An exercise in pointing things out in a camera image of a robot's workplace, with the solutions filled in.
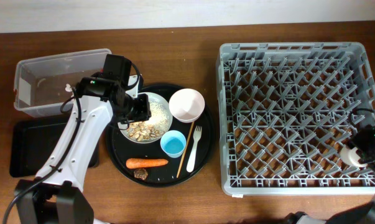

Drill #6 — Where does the round black serving tray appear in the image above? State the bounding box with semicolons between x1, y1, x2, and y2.
105;83;215;188

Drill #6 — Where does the white cup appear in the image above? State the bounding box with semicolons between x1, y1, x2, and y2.
340;146;367;168

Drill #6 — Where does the white tissue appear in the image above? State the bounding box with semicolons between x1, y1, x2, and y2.
65;84;72;92

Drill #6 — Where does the grey plate with rice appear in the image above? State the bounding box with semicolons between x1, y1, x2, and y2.
121;92;173;144

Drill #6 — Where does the clear plastic waste bin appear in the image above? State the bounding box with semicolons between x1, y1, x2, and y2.
14;49;111;118

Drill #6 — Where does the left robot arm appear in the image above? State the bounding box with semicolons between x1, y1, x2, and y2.
2;74;150;223

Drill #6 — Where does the pink bowl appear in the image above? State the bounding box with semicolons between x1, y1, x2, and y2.
169;88;205;123

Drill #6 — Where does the orange carrot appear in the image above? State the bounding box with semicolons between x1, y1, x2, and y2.
126;158;169;169

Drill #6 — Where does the grey dishwasher rack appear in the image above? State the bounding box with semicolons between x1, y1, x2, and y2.
216;42;375;197

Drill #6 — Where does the wooden chopstick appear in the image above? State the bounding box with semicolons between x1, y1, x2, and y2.
176;121;195;179

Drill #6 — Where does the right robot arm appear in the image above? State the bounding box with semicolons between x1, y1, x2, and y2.
281;128;375;224

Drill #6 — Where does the white plastic fork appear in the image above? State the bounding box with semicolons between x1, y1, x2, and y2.
186;126;202;172

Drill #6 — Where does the blue cup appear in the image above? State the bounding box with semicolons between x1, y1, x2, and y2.
160;130;187;158

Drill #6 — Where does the black rectangular tray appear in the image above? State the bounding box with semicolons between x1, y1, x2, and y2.
9;114;100;178

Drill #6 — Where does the brown food scrap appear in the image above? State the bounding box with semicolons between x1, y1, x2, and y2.
134;168;149;180

